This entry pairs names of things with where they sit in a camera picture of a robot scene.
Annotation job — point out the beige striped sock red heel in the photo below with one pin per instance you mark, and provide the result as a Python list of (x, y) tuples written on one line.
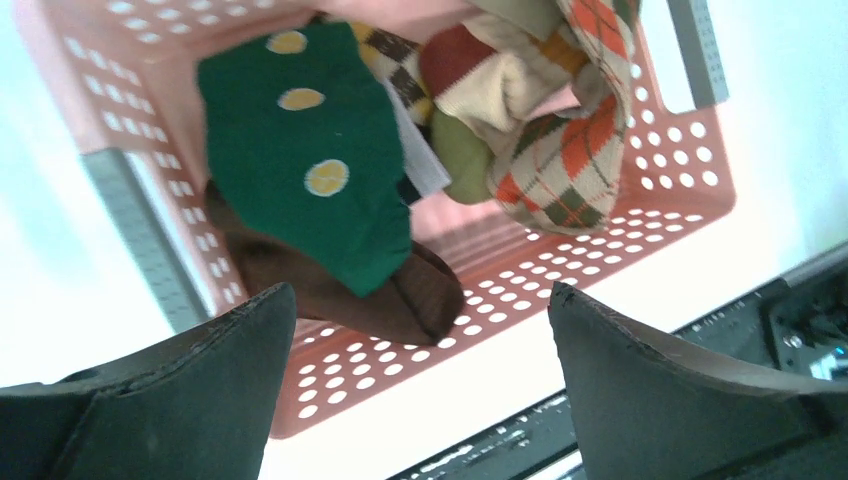
[(487, 77)]

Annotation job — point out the brown white striped sock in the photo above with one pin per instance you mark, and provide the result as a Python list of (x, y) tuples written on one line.
[(416, 305)]

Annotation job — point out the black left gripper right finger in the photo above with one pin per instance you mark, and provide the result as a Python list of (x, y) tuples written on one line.
[(648, 405)]

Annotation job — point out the beige orange green argyle sock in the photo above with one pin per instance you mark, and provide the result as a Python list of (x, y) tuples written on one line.
[(561, 173)]

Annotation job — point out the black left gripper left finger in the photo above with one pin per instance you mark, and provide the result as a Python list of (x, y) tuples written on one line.
[(198, 405)]

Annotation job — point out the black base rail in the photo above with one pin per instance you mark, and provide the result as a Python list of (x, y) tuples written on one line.
[(796, 323)]

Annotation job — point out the brown yellow argyle sock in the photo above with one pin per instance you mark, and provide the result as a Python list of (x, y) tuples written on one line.
[(396, 59)]

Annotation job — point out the green yellow dotted sock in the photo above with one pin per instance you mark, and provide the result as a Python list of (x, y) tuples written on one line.
[(302, 143)]

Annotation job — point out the pink perforated plastic basket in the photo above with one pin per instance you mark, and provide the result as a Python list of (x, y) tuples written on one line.
[(117, 78)]

